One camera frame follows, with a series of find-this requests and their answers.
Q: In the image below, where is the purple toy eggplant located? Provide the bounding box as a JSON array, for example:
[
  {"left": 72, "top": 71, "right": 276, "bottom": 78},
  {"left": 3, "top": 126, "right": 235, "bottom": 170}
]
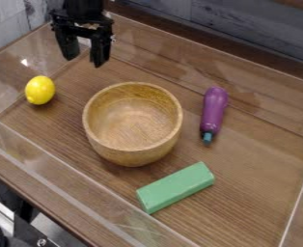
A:
[{"left": 200, "top": 87, "right": 228, "bottom": 144}]

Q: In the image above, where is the green rectangular block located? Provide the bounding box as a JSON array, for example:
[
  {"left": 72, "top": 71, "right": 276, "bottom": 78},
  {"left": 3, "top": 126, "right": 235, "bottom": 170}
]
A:
[{"left": 136, "top": 162, "right": 215, "bottom": 214}]

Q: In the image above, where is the black metal bracket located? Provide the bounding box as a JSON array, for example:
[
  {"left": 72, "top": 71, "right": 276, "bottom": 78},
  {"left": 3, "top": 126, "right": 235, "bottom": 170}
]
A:
[{"left": 11, "top": 216, "right": 59, "bottom": 247}]

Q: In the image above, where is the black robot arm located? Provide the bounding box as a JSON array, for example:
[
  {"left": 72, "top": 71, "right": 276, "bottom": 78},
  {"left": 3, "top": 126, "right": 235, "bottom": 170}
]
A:
[{"left": 51, "top": 0, "right": 115, "bottom": 68}]

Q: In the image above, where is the clear acrylic tray wall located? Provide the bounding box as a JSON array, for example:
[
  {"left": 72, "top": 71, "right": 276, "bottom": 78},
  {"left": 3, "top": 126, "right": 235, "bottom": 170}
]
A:
[{"left": 0, "top": 17, "right": 303, "bottom": 247}]

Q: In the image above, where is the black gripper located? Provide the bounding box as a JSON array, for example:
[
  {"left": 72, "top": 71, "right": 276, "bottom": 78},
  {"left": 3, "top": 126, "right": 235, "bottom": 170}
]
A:
[{"left": 51, "top": 10, "right": 115, "bottom": 68}]

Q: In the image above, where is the yellow toy lemon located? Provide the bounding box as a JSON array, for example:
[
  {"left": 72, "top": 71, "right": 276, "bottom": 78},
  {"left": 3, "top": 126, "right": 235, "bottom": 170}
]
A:
[{"left": 24, "top": 75, "right": 56, "bottom": 105}]

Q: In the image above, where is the brown wooden bowl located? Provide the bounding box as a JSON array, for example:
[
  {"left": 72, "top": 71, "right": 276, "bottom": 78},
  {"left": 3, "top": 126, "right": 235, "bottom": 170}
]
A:
[{"left": 83, "top": 82, "right": 183, "bottom": 167}]

